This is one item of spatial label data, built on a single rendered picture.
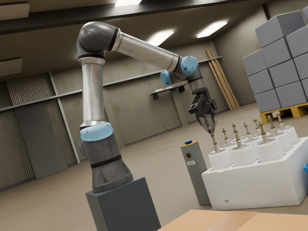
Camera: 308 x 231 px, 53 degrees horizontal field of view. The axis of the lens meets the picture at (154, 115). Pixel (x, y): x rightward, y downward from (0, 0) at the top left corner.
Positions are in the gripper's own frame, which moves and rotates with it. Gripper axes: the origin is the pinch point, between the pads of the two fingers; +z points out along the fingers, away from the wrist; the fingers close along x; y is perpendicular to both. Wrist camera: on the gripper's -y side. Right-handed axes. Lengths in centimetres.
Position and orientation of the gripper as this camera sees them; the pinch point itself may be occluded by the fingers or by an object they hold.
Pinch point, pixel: (210, 131)
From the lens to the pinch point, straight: 144.9
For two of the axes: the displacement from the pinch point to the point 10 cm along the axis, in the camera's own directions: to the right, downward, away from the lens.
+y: 6.1, -1.8, 7.7
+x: -7.3, 2.6, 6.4
